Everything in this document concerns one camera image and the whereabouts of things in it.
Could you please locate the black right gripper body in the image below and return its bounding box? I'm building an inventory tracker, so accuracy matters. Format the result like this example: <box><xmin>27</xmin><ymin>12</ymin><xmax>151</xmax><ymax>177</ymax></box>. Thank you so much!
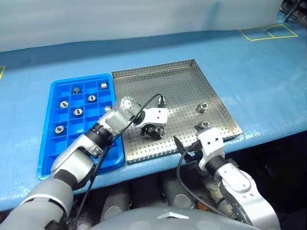
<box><xmin>184</xmin><ymin>140</ymin><xmax>204</xmax><ymax>164</ymax></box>

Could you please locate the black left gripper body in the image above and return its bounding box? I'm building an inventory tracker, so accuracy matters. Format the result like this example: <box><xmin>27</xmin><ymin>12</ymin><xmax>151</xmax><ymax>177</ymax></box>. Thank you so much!
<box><xmin>140</xmin><ymin>124</ymin><xmax>154</xmax><ymax>138</ymax></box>

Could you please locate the perforated steel tray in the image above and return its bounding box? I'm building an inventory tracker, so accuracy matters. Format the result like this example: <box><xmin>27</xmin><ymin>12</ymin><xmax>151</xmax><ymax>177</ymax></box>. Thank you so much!
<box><xmin>111</xmin><ymin>58</ymin><xmax>245</xmax><ymax>165</ymax></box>

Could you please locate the blue plastic compartment tray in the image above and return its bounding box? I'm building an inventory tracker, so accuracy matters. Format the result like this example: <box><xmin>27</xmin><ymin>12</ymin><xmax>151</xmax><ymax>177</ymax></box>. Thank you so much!
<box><xmin>36</xmin><ymin>73</ymin><xmax>126</xmax><ymax>181</ymax></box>

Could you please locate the dark rounded grey shape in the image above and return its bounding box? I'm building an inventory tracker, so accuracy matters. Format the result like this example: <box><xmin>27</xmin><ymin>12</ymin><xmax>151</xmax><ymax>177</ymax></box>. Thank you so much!
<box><xmin>162</xmin><ymin>177</ymin><xmax>198</xmax><ymax>212</ymax></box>
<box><xmin>100</xmin><ymin>181</ymin><xmax>132</xmax><ymax>221</ymax></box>

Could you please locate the silver robot torso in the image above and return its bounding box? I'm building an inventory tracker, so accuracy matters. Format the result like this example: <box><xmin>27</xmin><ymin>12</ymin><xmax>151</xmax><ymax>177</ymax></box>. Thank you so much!
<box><xmin>88</xmin><ymin>207</ymin><xmax>255</xmax><ymax>230</ymax></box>

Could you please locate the dark background equipment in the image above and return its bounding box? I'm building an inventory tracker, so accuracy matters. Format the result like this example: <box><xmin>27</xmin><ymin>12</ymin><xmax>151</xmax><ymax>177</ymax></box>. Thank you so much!
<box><xmin>279</xmin><ymin>0</ymin><xmax>307</xmax><ymax>26</ymax></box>

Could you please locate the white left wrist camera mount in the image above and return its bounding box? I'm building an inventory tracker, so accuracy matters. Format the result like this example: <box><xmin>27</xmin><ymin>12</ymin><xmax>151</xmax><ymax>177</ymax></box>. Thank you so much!
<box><xmin>137</xmin><ymin>107</ymin><xmax>169</xmax><ymax>128</ymax></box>

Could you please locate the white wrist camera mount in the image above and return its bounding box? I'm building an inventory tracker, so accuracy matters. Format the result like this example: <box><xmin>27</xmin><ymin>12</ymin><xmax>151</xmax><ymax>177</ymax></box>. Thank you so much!
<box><xmin>196</xmin><ymin>127</ymin><xmax>226</xmax><ymax>171</ymax></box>
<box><xmin>137</xmin><ymin>107</ymin><xmax>169</xmax><ymax>128</ymax></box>

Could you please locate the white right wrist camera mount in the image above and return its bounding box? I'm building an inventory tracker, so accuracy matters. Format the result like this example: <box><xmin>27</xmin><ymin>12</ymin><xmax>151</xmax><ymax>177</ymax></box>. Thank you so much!
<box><xmin>196</xmin><ymin>127</ymin><xmax>226</xmax><ymax>171</ymax></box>

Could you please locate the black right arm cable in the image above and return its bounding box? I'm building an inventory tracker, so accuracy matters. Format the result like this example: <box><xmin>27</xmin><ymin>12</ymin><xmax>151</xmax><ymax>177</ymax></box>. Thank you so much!
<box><xmin>177</xmin><ymin>143</ymin><xmax>232</xmax><ymax>217</ymax></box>

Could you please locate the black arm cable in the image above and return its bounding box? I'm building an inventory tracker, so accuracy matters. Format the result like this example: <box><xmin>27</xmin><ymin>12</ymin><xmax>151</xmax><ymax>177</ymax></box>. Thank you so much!
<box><xmin>73</xmin><ymin>93</ymin><xmax>166</xmax><ymax>230</ymax></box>
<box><xmin>177</xmin><ymin>143</ymin><xmax>232</xmax><ymax>217</ymax></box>

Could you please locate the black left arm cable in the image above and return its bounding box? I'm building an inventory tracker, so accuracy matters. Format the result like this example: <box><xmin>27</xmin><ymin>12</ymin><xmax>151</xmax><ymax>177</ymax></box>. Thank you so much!
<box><xmin>73</xmin><ymin>93</ymin><xmax>166</xmax><ymax>230</ymax></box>

